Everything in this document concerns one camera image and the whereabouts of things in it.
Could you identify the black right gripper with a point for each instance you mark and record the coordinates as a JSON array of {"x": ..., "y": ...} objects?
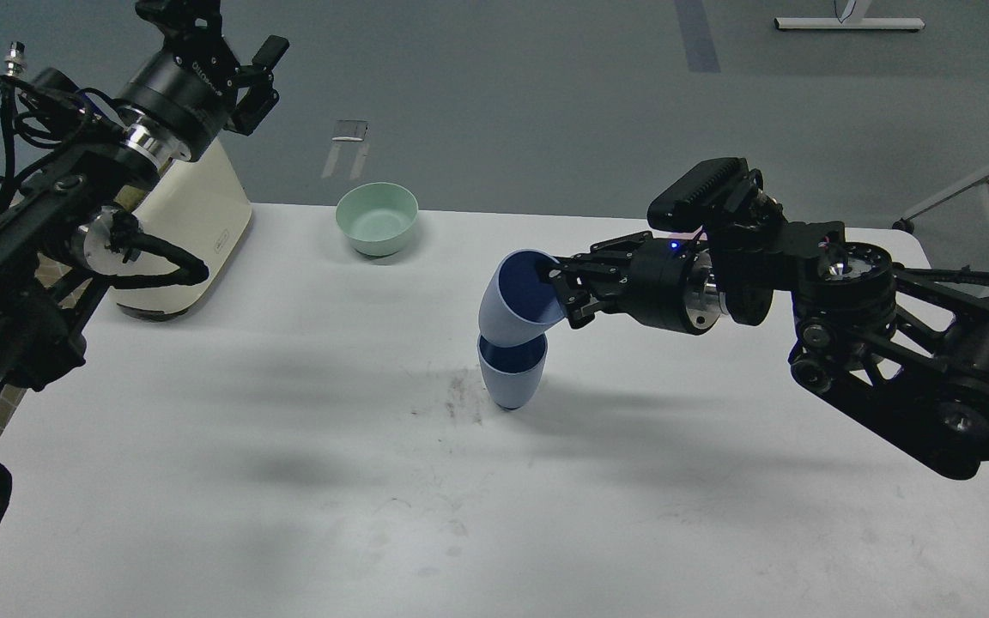
[{"x": 662, "y": 283}]

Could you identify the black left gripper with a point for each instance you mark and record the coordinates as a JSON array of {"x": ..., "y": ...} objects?
[{"x": 185, "y": 87}]

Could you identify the blue cup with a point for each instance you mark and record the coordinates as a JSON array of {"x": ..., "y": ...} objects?
[
  {"x": 512, "y": 374},
  {"x": 518, "y": 304}
]

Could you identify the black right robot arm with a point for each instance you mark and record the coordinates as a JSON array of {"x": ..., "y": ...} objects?
[{"x": 903, "y": 352}]

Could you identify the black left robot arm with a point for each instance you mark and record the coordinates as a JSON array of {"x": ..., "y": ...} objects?
[{"x": 70, "y": 151}]

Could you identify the pink bowl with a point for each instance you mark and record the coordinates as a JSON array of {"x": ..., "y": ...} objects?
[{"x": 686, "y": 236}]

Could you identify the cream toaster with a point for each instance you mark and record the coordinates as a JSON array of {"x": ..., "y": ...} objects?
[{"x": 202, "y": 208}]

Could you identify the green bowl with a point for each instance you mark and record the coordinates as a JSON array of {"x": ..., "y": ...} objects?
[{"x": 378, "y": 219}]

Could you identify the white table base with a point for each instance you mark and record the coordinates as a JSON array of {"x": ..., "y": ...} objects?
[{"x": 853, "y": 17}]

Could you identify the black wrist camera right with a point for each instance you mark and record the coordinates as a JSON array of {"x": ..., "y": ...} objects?
[{"x": 687, "y": 204}]

